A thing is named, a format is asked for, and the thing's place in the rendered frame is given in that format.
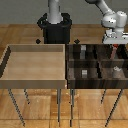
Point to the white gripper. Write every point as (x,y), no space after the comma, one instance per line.
(115,37)

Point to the red cereal box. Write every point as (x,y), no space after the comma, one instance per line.
(115,52)

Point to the dark wooden compartment bin on legs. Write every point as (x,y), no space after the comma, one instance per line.
(95,81)

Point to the small white object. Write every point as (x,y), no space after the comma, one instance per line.
(117,69)

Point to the tall grey carton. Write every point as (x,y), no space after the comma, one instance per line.
(82,51)

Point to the small grey block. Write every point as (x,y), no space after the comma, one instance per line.
(84,73)

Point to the light wooden bin on legs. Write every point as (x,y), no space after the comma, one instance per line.
(33,66)

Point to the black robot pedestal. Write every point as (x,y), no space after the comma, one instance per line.
(56,31)

